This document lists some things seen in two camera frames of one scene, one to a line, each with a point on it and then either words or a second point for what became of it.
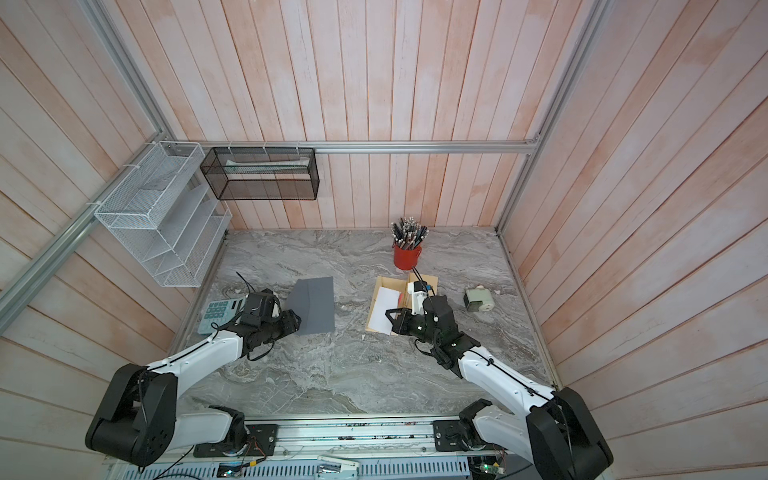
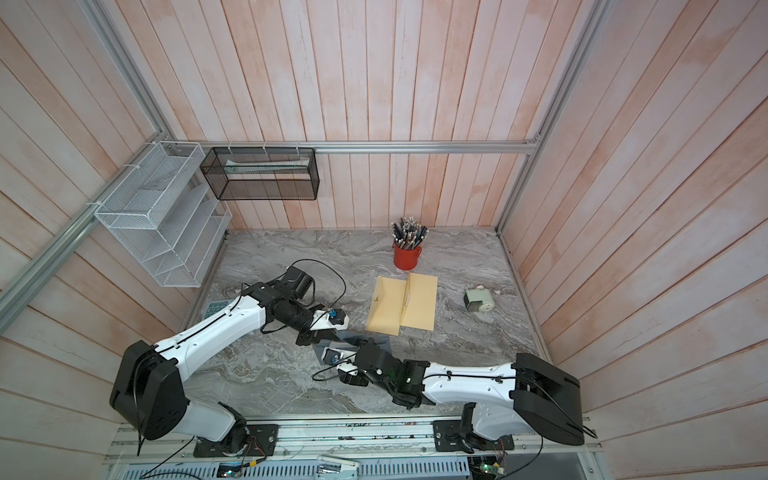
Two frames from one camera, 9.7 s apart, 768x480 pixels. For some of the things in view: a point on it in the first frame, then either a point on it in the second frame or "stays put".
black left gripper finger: [289, 322] to [308, 337]
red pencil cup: [406, 259] stays put
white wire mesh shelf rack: [164, 215] stays put
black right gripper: [402, 326] to [353, 380]
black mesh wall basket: [262, 174] stays put
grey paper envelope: [313, 299] to [349, 341]
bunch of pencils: [408, 234] stays put
